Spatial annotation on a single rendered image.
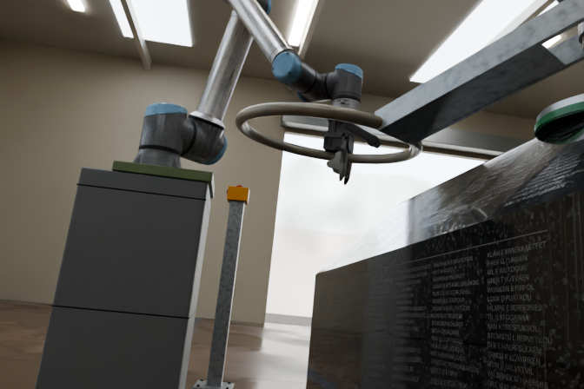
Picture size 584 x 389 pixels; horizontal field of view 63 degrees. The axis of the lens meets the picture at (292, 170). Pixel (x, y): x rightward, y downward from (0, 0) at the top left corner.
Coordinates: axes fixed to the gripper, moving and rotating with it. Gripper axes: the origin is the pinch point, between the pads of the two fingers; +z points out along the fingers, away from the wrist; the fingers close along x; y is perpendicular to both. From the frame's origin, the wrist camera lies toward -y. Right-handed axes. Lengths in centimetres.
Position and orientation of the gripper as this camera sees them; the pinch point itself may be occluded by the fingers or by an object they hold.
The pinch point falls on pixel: (345, 179)
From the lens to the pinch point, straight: 147.1
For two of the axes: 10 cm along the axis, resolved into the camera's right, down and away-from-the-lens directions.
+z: -1.2, 9.7, -2.1
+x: -3.4, -2.4, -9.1
